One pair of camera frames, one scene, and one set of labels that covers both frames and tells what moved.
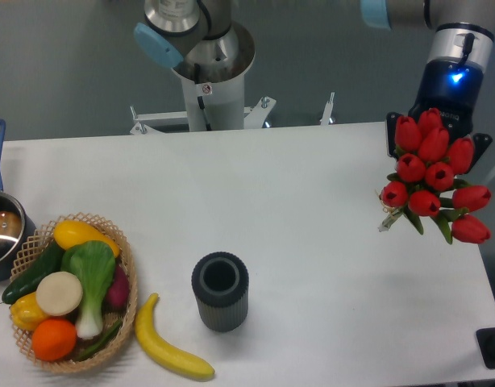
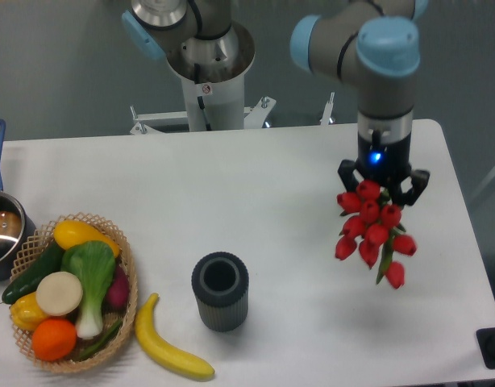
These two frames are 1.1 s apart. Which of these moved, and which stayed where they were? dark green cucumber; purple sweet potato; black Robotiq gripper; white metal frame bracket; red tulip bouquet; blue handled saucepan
Moved: red tulip bouquet; black Robotiq gripper
Stayed: white metal frame bracket; purple sweet potato; dark green cucumber; blue handled saucepan
